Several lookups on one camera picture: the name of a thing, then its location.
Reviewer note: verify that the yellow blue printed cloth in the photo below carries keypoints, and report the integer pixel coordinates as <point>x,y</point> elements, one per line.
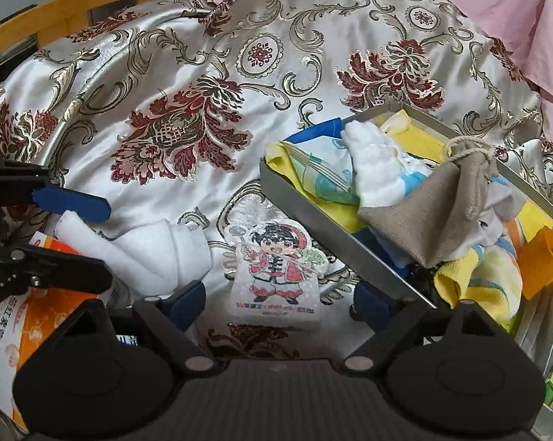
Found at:
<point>313,165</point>

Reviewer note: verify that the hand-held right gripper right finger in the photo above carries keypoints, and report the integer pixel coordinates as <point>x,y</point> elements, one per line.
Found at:
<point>370,303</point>

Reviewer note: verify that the cartoon printed packet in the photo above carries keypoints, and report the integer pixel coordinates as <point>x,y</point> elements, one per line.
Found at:
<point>276,285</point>

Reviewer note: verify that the white box with orange label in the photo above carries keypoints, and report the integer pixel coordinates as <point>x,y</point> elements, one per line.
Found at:
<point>37,330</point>

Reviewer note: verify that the pink sheet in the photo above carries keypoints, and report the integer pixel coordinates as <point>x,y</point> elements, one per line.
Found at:
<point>511,9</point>

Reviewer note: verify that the white gauze towel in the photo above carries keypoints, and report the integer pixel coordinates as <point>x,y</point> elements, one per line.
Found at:
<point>373,165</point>

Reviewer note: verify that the white fleece cloth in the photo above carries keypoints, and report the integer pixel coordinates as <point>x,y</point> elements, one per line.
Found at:
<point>166,248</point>

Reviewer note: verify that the yellow striped towel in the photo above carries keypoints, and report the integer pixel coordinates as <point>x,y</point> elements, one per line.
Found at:
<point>483,280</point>

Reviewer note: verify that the orange cup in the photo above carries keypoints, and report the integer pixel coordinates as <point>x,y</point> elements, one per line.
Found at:
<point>543,262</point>

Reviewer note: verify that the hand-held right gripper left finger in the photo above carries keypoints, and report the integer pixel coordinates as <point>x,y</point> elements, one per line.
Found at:
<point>187,303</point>

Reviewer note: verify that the floral satin bedspread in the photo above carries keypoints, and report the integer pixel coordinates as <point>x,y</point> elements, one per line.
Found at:
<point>166,78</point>

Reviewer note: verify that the wooden bed rail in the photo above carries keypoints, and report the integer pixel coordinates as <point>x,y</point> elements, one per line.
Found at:
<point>74,14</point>

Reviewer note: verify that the grey metal tray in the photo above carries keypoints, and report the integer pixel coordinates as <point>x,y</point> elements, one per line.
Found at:
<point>313,225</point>

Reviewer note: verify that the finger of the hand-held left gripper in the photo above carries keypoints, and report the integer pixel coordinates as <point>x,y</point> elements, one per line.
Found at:
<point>74,206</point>
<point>65,271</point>

